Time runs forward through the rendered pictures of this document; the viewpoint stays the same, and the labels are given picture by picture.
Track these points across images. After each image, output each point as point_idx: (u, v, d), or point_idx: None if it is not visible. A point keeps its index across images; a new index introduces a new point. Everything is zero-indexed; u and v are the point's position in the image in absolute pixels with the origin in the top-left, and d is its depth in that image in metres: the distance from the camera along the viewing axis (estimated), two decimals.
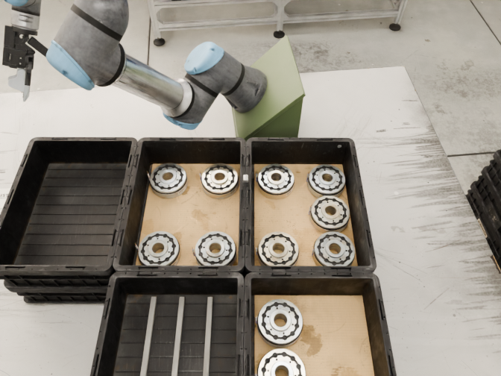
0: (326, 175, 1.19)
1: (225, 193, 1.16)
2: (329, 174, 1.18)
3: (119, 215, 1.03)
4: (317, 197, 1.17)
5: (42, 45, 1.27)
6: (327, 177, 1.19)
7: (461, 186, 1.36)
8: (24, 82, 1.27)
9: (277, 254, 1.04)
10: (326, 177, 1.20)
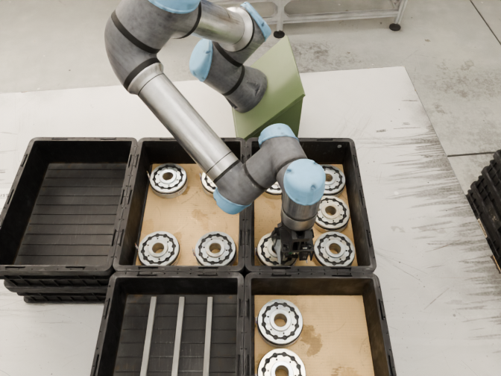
0: (326, 175, 1.19)
1: None
2: (329, 174, 1.18)
3: (119, 215, 1.03)
4: None
5: None
6: (327, 177, 1.19)
7: (461, 186, 1.36)
8: None
9: (276, 254, 1.04)
10: (326, 177, 1.20)
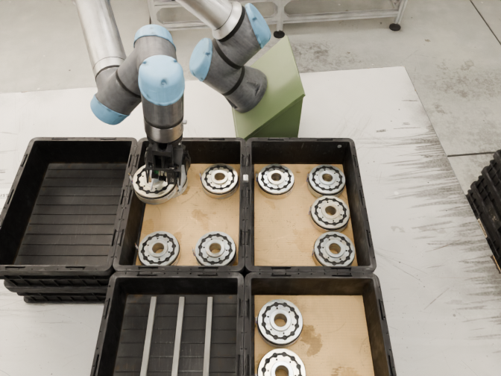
0: (326, 175, 1.19)
1: (225, 193, 1.16)
2: (329, 174, 1.18)
3: (119, 215, 1.03)
4: (317, 197, 1.17)
5: None
6: (327, 177, 1.19)
7: (461, 186, 1.36)
8: (186, 173, 0.96)
9: (151, 183, 0.98)
10: (326, 177, 1.20)
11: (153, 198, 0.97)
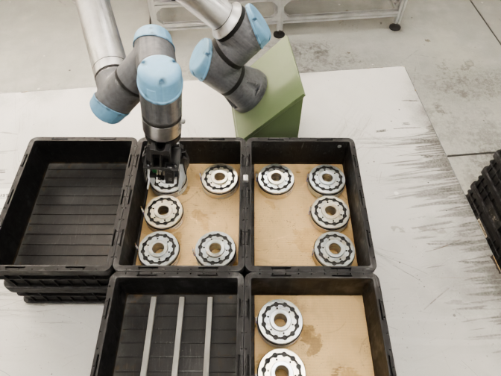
0: (326, 175, 1.19)
1: (225, 193, 1.16)
2: (329, 174, 1.18)
3: (119, 215, 1.03)
4: (317, 197, 1.17)
5: None
6: (327, 177, 1.19)
7: (461, 186, 1.36)
8: (186, 172, 0.96)
9: (161, 215, 1.10)
10: (326, 177, 1.20)
11: (162, 229, 1.09)
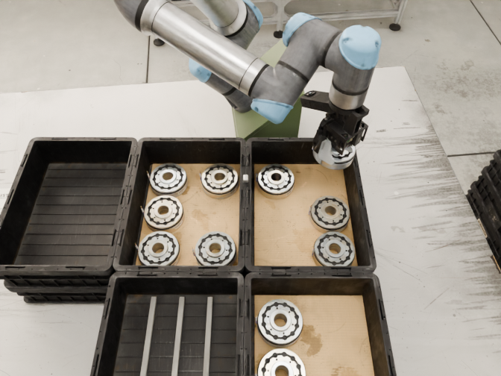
0: None
1: (225, 193, 1.16)
2: None
3: (119, 215, 1.03)
4: (323, 165, 1.06)
5: None
6: None
7: (461, 186, 1.36)
8: None
9: (161, 215, 1.10)
10: None
11: (162, 229, 1.09)
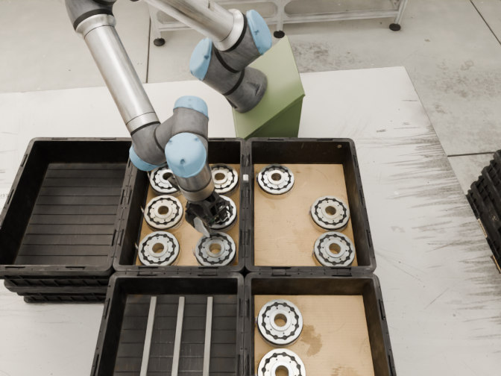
0: None
1: (225, 193, 1.16)
2: None
3: (119, 215, 1.03)
4: (209, 231, 1.11)
5: None
6: None
7: (461, 186, 1.36)
8: None
9: (161, 215, 1.10)
10: None
11: (162, 229, 1.09)
